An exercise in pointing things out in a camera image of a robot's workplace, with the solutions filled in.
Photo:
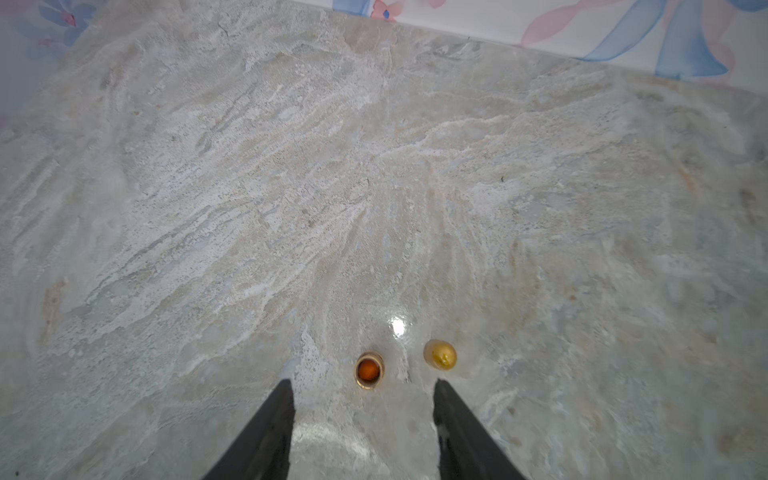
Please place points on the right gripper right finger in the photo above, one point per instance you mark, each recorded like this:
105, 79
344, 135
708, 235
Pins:
467, 451

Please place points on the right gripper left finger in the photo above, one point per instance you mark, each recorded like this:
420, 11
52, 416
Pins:
262, 449

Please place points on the gold lipstick cap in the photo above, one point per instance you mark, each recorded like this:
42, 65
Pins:
440, 354

